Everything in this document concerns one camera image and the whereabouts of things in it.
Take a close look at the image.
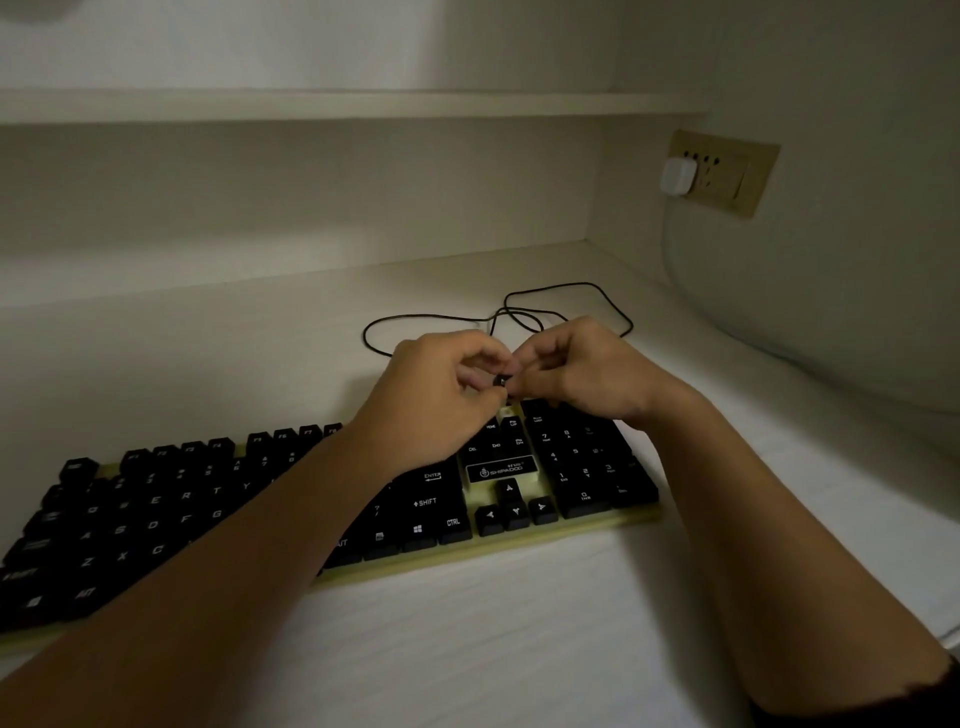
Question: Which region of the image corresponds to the person's right hand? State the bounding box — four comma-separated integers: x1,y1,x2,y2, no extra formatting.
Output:
504,316,676,427

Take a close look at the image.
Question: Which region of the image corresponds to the person's left hand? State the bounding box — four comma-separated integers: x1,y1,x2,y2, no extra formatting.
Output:
351,330,519,477

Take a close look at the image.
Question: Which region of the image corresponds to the person's right forearm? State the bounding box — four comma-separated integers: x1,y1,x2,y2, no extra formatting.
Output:
637,378,957,717

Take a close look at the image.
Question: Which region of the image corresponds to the white power adapter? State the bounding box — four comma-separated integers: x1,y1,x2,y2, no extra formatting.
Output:
660,157,699,199

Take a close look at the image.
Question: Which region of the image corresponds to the person's left forearm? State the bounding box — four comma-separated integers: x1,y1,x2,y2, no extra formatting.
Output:
0,427,410,728

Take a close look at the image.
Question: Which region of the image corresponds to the black keyboard with yellow frame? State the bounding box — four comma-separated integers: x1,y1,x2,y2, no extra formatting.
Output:
0,397,663,639

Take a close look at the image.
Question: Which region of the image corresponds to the black keyboard cable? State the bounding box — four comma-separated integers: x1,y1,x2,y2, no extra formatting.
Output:
363,282,635,359

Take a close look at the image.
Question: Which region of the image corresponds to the white wall shelf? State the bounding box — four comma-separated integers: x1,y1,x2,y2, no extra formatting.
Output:
0,88,710,126

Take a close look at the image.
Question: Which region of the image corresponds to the white charger cable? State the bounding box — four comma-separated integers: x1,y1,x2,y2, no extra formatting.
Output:
660,193,804,369

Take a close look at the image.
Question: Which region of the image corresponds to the beige wall socket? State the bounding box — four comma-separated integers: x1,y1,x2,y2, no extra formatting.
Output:
666,129,782,220

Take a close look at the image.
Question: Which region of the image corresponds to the black sleeve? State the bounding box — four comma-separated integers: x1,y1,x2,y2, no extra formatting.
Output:
750,654,960,728

